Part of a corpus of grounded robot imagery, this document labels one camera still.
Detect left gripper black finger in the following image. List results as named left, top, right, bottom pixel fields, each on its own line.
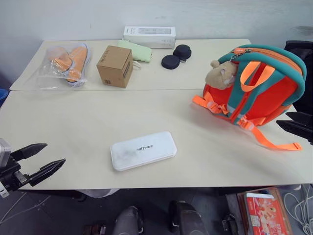
left=10, top=143, right=48, bottom=163
left=28, top=158, right=67, bottom=188

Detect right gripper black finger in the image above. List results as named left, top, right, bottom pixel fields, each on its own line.
left=276, top=119, right=313, bottom=145
left=285, top=111, right=313, bottom=123

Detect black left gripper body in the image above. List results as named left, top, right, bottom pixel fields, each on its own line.
left=0, top=157, right=30, bottom=192

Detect orange and teal backpack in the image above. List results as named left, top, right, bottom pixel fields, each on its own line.
left=192, top=45, right=308, bottom=151

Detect white rectangular case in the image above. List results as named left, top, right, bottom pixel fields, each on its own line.
left=110, top=131, right=178, bottom=172

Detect black round open case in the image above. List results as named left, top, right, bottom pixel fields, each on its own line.
left=160, top=44, right=193, bottom=71

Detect blue object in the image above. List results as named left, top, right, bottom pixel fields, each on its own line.
left=0, top=89, right=9, bottom=107

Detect black office chair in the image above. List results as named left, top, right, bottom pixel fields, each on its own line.
left=284, top=40, right=313, bottom=115

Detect orange shoes in bag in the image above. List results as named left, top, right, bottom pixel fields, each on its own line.
left=23, top=43, right=93, bottom=91

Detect red printed box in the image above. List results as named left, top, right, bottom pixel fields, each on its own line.
left=245, top=192, right=293, bottom=235

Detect tan plush animal toy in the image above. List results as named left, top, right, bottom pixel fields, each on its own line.
left=204, top=59, right=239, bottom=89

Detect orange shoe with white sole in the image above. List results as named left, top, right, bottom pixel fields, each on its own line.
left=50, top=53, right=76, bottom=77
left=66, top=44, right=93, bottom=88

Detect grey rounded shape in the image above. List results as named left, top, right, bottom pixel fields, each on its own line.
left=113, top=205, right=145, bottom=235

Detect brown cardboard box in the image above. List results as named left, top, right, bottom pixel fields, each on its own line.
left=96, top=45, right=134, bottom=89

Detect black rounded shape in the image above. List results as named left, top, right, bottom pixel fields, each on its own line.
left=168, top=200, right=209, bottom=235

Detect light green pouch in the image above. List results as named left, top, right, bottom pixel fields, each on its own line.
left=117, top=40, right=154, bottom=65

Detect long white printed box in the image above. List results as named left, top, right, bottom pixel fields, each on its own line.
left=123, top=25, right=177, bottom=49

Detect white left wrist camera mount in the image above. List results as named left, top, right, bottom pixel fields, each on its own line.
left=0, top=138, right=12, bottom=160

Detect white cable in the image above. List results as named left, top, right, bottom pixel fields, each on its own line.
left=283, top=183, right=313, bottom=235

